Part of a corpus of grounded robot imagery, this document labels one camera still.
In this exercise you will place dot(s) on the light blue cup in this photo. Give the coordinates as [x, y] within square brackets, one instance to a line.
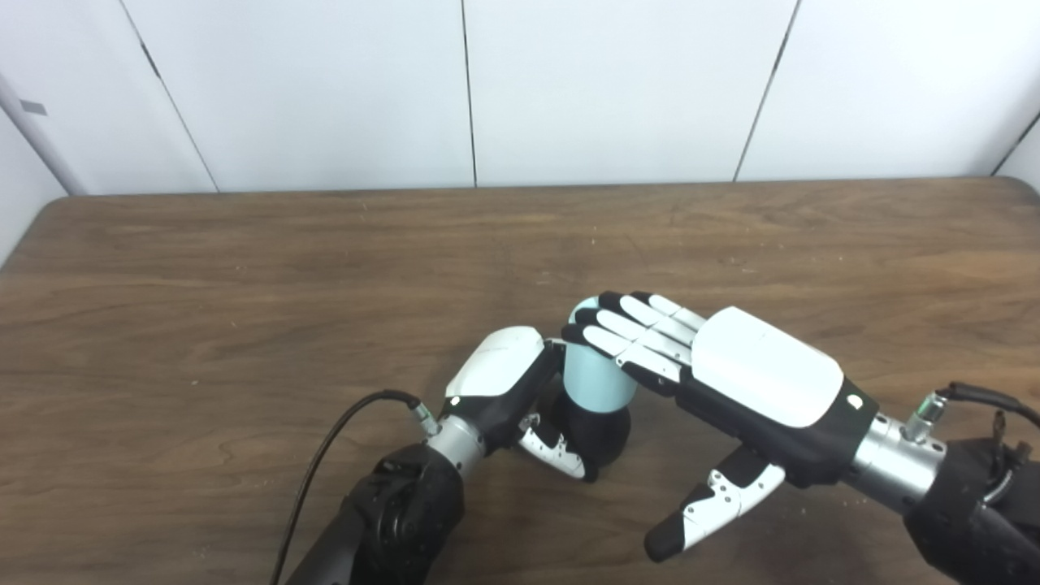
[593, 382]

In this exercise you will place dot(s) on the black flared nozzle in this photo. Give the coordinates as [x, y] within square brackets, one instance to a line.
[601, 435]

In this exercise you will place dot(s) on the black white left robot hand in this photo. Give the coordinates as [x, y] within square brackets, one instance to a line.
[496, 366]

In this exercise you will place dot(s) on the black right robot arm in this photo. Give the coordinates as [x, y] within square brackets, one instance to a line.
[959, 512]

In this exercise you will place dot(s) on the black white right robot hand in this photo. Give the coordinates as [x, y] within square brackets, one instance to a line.
[764, 366]

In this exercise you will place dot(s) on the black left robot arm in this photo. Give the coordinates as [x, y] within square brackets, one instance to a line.
[398, 512]

